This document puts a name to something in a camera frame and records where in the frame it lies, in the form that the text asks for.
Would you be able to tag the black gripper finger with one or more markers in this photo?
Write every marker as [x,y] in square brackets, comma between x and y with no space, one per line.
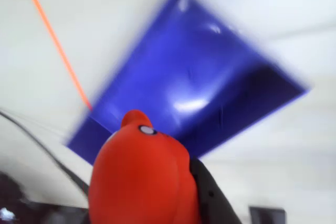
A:
[210,195]

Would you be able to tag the red rubber duck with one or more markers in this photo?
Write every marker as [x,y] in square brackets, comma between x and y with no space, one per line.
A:
[139,176]

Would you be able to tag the blue plastic box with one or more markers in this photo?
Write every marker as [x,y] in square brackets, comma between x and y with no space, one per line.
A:
[183,72]

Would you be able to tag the orange tape strip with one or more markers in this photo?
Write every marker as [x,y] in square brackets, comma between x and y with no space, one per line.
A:
[52,33]

